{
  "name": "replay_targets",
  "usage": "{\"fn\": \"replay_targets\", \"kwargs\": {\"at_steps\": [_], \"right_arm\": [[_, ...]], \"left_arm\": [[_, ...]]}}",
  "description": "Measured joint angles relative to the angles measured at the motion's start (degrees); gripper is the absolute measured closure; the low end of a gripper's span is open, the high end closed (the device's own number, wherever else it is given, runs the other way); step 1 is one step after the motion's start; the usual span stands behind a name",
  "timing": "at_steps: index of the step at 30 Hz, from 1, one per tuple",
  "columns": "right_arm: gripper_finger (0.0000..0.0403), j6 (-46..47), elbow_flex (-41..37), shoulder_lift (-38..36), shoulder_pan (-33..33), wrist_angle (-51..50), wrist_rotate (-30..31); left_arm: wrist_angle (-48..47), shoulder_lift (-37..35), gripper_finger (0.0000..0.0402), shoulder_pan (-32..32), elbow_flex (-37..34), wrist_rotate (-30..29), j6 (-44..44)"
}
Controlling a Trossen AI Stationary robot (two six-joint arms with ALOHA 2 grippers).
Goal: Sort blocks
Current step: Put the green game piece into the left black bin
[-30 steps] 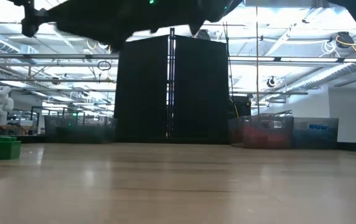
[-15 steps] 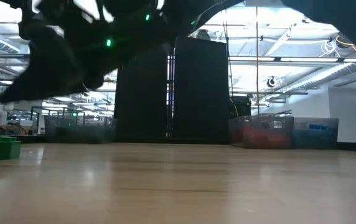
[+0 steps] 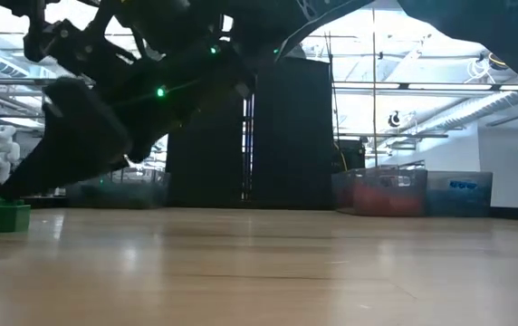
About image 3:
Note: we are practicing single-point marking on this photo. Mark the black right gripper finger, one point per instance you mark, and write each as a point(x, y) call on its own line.
point(37, 174)

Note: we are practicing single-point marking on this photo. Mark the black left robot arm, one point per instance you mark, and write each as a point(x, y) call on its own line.
point(10, 6)

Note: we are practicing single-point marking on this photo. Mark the grey horizontal ceiling rail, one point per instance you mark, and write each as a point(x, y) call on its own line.
point(444, 86)

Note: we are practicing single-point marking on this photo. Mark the silver ceiling duct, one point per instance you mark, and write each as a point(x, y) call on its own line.
point(490, 108)

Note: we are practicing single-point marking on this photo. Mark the green toy brick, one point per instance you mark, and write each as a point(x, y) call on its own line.
point(5, 217)

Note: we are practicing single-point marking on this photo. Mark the black equipment box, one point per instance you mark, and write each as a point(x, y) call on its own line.
point(352, 156)

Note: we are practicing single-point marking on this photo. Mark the clear grey plastic bin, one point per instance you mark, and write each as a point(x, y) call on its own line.
point(118, 190)
point(376, 181)
point(476, 199)

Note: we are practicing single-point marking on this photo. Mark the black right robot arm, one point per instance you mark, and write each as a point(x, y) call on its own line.
point(286, 27)

